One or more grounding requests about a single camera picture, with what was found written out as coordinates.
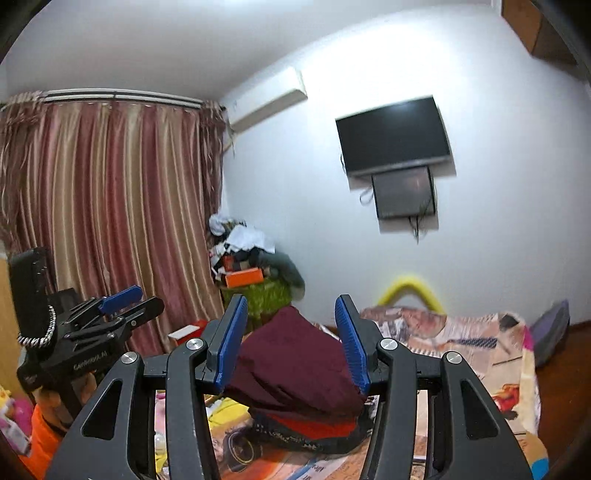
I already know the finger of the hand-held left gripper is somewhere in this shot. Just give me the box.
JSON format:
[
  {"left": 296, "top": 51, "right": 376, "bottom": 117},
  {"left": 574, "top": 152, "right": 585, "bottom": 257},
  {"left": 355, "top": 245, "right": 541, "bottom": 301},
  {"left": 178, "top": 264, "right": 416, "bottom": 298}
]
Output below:
[
  {"left": 68, "top": 285, "right": 144, "bottom": 325},
  {"left": 98, "top": 296, "right": 166, "bottom": 334}
]

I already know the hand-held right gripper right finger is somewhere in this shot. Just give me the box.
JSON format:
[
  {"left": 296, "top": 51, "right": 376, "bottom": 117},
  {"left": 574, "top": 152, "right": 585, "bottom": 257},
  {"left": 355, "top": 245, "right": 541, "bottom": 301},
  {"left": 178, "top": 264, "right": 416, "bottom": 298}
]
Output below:
[{"left": 335, "top": 294, "right": 535, "bottom": 480}]

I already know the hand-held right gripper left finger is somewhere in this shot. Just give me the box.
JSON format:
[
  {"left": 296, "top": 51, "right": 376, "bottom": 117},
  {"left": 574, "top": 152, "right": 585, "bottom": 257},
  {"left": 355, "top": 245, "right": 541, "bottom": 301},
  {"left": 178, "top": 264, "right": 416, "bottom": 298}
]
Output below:
[{"left": 46, "top": 294, "right": 249, "bottom": 480}]

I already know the maroon corduroy garment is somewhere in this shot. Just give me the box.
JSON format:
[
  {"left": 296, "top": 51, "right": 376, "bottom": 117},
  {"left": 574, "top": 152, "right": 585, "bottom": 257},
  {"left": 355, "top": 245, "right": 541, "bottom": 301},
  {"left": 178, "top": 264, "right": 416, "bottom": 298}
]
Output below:
[{"left": 223, "top": 305, "right": 371, "bottom": 422}]

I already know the person's orange sleeved forearm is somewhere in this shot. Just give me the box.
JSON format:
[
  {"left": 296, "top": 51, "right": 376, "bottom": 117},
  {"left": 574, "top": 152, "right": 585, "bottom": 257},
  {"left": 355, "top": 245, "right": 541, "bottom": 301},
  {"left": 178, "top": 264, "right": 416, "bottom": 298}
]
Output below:
[{"left": 29, "top": 405, "right": 71, "bottom": 479}]

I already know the person's left hand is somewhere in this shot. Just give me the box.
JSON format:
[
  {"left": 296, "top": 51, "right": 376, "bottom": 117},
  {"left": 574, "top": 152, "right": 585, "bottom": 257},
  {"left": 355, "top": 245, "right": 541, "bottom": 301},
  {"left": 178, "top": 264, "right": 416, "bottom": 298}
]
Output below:
[{"left": 36, "top": 373, "right": 99, "bottom": 433}]

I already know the white red box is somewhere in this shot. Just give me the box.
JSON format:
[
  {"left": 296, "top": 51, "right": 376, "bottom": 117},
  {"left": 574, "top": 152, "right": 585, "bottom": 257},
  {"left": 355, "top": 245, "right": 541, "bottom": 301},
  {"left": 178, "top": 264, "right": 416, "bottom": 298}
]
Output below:
[{"left": 167, "top": 319, "right": 207, "bottom": 348}]

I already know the pink toy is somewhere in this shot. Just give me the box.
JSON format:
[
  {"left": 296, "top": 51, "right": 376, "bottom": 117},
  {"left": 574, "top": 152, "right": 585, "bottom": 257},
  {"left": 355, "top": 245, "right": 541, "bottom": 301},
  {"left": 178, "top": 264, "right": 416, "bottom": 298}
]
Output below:
[{"left": 0, "top": 382, "right": 34, "bottom": 457}]

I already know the yellow foam tube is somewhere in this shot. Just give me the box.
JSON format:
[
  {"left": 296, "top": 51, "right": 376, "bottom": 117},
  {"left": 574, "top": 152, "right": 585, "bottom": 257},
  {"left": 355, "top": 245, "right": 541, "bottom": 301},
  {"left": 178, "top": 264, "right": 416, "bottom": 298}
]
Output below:
[{"left": 378, "top": 275, "right": 447, "bottom": 315}]

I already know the dark grey cloth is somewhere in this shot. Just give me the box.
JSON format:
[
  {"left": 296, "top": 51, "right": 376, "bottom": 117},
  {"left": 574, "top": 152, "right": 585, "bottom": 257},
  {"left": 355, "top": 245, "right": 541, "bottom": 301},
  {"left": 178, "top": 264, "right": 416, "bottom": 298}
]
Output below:
[{"left": 257, "top": 250, "right": 306, "bottom": 302}]

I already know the striped pink curtain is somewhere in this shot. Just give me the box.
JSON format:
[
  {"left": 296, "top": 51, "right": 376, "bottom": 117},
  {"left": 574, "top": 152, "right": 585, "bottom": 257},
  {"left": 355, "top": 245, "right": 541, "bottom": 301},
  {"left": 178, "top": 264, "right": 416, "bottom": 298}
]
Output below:
[{"left": 0, "top": 91, "right": 228, "bottom": 358}]

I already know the red folded garment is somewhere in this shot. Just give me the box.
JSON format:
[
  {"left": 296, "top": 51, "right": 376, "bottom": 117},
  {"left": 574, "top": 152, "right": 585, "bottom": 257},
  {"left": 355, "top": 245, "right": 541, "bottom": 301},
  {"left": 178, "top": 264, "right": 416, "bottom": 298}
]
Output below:
[{"left": 264, "top": 412, "right": 360, "bottom": 440}]

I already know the colourful printed blanket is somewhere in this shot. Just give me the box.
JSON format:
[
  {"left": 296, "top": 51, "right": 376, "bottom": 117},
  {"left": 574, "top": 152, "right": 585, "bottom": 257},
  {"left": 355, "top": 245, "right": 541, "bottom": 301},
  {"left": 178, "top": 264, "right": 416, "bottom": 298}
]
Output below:
[{"left": 152, "top": 305, "right": 542, "bottom": 480}]

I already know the white crumpled cloth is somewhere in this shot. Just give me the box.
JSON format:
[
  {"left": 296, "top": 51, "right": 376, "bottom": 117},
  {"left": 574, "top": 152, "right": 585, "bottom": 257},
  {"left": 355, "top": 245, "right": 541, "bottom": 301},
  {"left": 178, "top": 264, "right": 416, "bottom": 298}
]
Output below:
[{"left": 209, "top": 213, "right": 276, "bottom": 254}]

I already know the dark patterned folded garment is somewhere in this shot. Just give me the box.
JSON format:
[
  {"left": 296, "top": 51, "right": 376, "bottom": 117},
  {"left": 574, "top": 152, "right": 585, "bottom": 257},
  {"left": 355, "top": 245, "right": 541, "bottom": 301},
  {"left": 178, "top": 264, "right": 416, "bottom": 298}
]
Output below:
[{"left": 248, "top": 414, "right": 371, "bottom": 457}]

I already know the grey purple backpack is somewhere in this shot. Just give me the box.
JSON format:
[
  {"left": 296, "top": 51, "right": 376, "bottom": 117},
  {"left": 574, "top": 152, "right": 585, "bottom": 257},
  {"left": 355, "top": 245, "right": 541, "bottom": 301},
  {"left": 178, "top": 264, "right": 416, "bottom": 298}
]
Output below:
[{"left": 527, "top": 299, "right": 572, "bottom": 368}]

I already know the white air conditioner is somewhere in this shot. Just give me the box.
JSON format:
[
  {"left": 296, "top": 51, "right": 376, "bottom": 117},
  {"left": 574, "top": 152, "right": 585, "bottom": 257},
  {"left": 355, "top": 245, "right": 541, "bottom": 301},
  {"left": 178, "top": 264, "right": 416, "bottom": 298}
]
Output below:
[{"left": 225, "top": 66, "right": 308, "bottom": 131}]

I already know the small black wall monitor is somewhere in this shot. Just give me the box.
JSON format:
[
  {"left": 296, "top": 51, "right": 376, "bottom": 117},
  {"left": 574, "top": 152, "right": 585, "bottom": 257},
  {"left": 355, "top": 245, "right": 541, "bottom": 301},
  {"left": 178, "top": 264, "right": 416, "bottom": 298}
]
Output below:
[{"left": 370, "top": 166, "right": 438, "bottom": 221}]

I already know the white curtain rail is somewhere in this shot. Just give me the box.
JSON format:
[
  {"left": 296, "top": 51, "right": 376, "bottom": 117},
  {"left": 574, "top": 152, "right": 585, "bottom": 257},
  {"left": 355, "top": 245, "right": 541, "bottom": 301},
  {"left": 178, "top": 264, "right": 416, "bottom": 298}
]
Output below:
[{"left": 0, "top": 89, "right": 205, "bottom": 112}]

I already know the black wall television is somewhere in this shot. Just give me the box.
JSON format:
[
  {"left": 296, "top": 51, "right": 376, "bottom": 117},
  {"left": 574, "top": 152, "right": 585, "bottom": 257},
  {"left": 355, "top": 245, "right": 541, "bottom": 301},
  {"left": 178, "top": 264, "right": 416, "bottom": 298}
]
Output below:
[{"left": 335, "top": 95, "right": 454, "bottom": 178}]

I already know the wooden wall cabinet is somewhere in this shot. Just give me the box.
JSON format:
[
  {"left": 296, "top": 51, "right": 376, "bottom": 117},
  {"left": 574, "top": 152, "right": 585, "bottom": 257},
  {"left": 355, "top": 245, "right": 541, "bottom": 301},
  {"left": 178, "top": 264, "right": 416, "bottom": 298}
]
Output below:
[{"left": 500, "top": 0, "right": 583, "bottom": 71}]

